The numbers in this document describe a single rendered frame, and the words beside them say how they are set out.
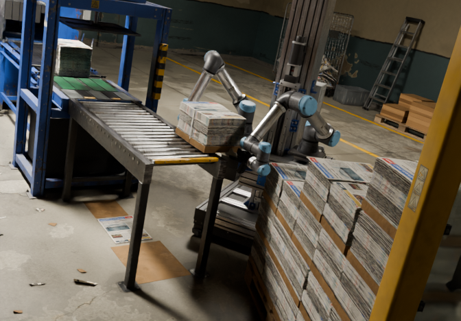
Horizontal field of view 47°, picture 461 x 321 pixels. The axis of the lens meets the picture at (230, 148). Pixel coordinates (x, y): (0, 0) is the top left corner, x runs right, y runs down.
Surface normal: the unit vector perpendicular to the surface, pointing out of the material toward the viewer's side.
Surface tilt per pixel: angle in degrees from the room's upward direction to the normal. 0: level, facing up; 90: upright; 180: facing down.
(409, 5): 90
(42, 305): 0
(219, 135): 89
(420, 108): 91
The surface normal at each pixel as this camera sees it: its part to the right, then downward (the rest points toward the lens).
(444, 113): -0.96, -0.11
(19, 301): 0.18, -0.94
